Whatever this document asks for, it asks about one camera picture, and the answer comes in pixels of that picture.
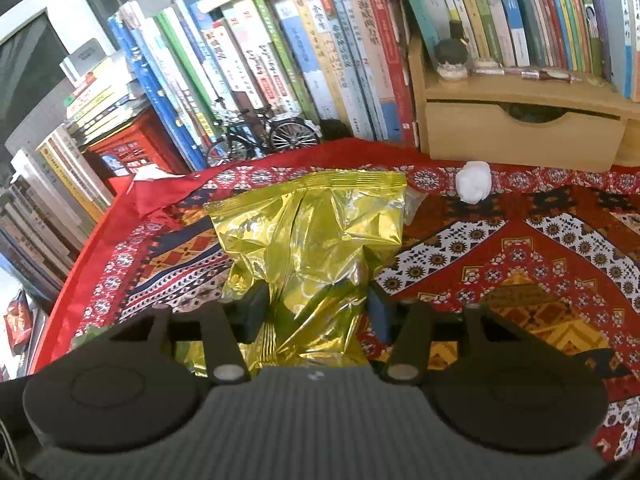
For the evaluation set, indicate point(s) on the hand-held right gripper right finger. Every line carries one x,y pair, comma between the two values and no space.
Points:
378,310

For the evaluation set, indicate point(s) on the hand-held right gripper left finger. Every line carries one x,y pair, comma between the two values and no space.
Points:
256,307

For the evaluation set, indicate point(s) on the gold foil snack bag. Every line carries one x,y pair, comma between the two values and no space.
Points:
310,240

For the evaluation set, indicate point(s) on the clear plastic wrapper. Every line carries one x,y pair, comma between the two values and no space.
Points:
414,205

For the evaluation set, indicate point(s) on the red patterned tablecloth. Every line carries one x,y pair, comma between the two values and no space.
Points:
500,260

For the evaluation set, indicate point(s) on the red paper sheet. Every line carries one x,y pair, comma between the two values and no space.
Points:
155,190

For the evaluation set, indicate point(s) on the white crumpled tissue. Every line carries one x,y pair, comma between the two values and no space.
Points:
472,182

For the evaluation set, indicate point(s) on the black model bicycle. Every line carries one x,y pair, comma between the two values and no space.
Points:
260,135

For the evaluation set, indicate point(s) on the red plastic crate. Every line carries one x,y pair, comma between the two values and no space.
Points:
137,147

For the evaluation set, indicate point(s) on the stack of flat books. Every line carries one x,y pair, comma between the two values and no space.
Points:
55,195

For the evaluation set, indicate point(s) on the red snack packet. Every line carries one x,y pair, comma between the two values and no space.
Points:
17,320

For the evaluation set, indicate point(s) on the wooden desk organizer with drawer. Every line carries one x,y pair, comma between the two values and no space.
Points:
520,115

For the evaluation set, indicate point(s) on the row of large upright books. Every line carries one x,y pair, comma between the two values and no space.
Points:
300,60

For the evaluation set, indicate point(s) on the small black figurine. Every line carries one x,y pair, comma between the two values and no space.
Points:
452,55

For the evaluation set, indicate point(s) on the brown pen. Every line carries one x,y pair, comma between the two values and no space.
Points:
520,72

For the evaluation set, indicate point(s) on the row of thin colourful books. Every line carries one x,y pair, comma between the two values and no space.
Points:
525,10

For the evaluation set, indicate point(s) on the white window frame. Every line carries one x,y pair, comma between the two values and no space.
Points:
55,5

